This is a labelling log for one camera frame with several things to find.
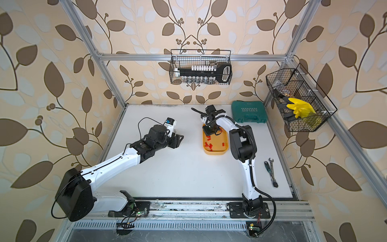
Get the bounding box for black wire basket back wall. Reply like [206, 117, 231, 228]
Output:
[169, 48, 233, 85]

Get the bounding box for black wire basket right wall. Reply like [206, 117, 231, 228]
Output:
[266, 64, 338, 132]

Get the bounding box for green plastic tool case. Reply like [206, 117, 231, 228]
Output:
[231, 100, 268, 123]

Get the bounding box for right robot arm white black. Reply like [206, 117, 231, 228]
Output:
[201, 105, 264, 218]

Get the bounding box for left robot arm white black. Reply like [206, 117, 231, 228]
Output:
[54, 124, 184, 222]

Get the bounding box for ratchet wrench green handle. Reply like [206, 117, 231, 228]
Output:
[264, 158, 279, 188]

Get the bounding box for yellow rubber glove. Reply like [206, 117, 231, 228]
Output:
[286, 98, 316, 119]

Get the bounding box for yellow plastic tray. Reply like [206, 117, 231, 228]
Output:
[203, 128, 229, 155]

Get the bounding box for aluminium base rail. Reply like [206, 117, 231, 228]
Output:
[70, 200, 315, 232]

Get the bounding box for black pliers in basket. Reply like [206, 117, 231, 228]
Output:
[274, 89, 296, 122]

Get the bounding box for black wire basket wall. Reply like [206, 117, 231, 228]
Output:
[169, 48, 233, 85]
[266, 64, 338, 132]

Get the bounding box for socket set rail black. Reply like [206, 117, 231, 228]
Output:
[174, 64, 232, 83]

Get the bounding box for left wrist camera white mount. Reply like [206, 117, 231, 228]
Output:
[163, 118, 176, 138]

